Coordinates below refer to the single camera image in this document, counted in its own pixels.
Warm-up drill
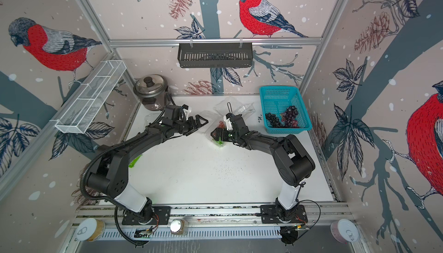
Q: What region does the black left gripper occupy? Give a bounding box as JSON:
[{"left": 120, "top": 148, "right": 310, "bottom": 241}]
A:
[{"left": 172, "top": 115, "right": 209, "bottom": 135}]

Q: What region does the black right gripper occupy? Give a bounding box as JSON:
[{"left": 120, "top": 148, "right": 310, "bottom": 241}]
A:
[{"left": 211, "top": 126, "right": 241, "bottom": 142}]

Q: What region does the green grape bunch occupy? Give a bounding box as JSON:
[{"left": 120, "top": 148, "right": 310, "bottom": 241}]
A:
[{"left": 215, "top": 139, "right": 224, "bottom": 147}]

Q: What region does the clear clamshell container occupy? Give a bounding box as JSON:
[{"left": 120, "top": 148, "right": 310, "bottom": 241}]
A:
[
  {"left": 202, "top": 116, "right": 227, "bottom": 148},
  {"left": 144, "top": 111, "right": 164, "bottom": 128},
  {"left": 213, "top": 97, "right": 256, "bottom": 119}
]

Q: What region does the red grape bunch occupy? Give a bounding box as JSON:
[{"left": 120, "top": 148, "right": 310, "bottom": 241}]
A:
[{"left": 218, "top": 121, "right": 226, "bottom": 129}]

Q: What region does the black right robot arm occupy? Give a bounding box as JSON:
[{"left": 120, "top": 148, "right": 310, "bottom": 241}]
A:
[{"left": 210, "top": 113, "right": 316, "bottom": 224}]

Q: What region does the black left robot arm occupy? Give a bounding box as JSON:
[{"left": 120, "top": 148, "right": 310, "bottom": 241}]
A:
[{"left": 79, "top": 102, "right": 209, "bottom": 223}]

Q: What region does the black grape bunch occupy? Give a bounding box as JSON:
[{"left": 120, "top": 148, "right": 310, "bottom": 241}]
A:
[{"left": 265, "top": 113, "right": 284, "bottom": 128}]

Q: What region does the silver rice cooker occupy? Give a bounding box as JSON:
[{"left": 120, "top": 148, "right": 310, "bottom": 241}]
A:
[{"left": 133, "top": 74, "right": 168, "bottom": 111}]

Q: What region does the dark purple grape bunch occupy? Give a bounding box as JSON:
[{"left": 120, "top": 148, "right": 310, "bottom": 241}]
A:
[{"left": 280, "top": 105, "right": 299, "bottom": 128}]

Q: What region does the green snack packet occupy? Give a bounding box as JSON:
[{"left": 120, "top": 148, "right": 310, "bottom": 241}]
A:
[{"left": 128, "top": 155, "right": 143, "bottom": 168}]

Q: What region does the small round silver light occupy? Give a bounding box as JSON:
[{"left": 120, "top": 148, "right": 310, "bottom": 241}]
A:
[{"left": 170, "top": 218, "right": 188, "bottom": 235}]

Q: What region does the white tape roll left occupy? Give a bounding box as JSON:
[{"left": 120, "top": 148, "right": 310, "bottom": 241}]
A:
[{"left": 76, "top": 218, "right": 106, "bottom": 242}]

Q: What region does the white tape roll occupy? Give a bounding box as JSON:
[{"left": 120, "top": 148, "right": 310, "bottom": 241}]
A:
[
  {"left": 76, "top": 218, "right": 106, "bottom": 242},
  {"left": 331, "top": 219, "right": 360, "bottom": 244}
]

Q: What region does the white tape roll right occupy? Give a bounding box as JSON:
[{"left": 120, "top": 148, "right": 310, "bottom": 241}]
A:
[{"left": 331, "top": 219, "right": 360, "bottom": 244}]

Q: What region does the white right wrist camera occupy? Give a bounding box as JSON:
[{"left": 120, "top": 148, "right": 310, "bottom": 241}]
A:
[{"left": 223, "top": 115, "right": 233, "bottom": 131}]

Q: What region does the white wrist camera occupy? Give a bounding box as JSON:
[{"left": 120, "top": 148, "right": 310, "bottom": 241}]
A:
[
  {"left": 223, "top": 115, "right": 233, "bottom": 131},
  {"left": 182, "top": 104, "right": 192, "bottom": 116}
]

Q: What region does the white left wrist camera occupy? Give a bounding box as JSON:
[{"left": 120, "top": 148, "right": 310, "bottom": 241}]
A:
[{"left": 182, "top": 104, "right": 192, "bottom": 116}]

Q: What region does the black hanging wire basket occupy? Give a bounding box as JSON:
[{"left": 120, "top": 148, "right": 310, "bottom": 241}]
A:
[{"left": 178, "top": 43, "right": 253, "bottom": 68}]

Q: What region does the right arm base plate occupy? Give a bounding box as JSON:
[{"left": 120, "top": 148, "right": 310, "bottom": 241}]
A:
[{"left": 255, "top": 204, "right": 308, "bottom": 224}]

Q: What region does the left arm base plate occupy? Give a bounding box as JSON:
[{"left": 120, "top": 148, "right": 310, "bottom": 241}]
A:
[{"left": 122, "top": 206, "right": 171, "bottom": 226}]

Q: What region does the white wire mesh shelf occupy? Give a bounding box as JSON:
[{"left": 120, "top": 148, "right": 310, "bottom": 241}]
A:
[{"left": 55, "top": 60, "right": 126, "bottom": 134}]

